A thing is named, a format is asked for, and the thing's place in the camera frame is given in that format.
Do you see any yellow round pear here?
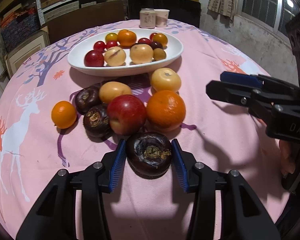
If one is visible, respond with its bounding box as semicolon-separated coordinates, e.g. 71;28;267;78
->
151;68;181;92

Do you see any dark purple mangosteen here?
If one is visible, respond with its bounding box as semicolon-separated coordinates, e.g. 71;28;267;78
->
125;132;173;179

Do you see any small orange mandarin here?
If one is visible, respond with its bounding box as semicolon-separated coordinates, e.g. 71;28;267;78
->
117;29;137;48

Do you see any red cherry tomato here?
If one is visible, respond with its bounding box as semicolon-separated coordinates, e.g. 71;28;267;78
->
93;41;106;53

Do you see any right hand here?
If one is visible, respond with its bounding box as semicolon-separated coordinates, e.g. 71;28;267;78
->
279;140;296;176

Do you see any large orange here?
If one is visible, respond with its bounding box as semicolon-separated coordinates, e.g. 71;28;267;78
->
146;90;186;132

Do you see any window with grille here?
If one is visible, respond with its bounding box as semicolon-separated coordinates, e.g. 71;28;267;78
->
241;0;300;36

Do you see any yellow orange passionfruit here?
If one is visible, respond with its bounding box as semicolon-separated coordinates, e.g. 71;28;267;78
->
152;33;168;47

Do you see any small orange tangerine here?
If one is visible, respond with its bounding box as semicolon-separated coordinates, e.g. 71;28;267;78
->
51;101;77;129

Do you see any beige paper cup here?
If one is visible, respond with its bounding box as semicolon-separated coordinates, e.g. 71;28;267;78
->
154;9;170;28

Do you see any pink patterned tablecloth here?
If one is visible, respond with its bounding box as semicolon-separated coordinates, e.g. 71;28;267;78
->
0;20;289;239

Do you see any red apple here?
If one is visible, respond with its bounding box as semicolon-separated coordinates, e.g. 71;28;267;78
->
107;95;147;136

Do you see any beige patterned tin can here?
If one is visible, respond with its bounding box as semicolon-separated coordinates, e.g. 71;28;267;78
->
139;8;156;29

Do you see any yellow striped pepino melon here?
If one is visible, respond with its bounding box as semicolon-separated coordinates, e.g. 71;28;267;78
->
104;46;126;67

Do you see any brown cardboard panel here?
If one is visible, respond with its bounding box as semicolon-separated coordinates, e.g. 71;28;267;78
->
47;0;125;43

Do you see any red plum on plate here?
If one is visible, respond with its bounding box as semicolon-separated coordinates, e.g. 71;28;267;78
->
84;50;104;67

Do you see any white oval plate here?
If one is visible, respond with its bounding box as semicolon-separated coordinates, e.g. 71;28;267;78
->
67;31;184;77

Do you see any beige framed board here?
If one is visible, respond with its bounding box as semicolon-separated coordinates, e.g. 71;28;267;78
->
6;29;50;78

